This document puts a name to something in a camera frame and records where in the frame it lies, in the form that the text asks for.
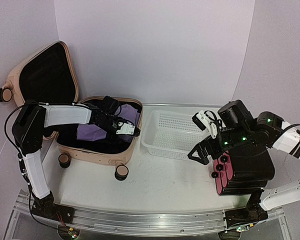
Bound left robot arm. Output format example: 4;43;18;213
11;100;134;219

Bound pink hard-shell suitcase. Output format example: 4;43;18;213
0;41;143;183

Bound black pink tiered rack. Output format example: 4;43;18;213
211;145;275;196

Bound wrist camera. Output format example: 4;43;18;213
115;121;141;137
191;110;223;139

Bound black clothing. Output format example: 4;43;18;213
56;101;143;154

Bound purple shirt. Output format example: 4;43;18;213
76;104;140;142

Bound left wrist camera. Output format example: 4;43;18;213
115;121;141;137

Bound white plastic mesh basket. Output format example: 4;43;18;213
141;110;208;160

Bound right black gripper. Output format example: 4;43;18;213
188;126;251;166

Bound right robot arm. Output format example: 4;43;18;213
188;100;300;227

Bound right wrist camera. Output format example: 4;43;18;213
191;110;223;139

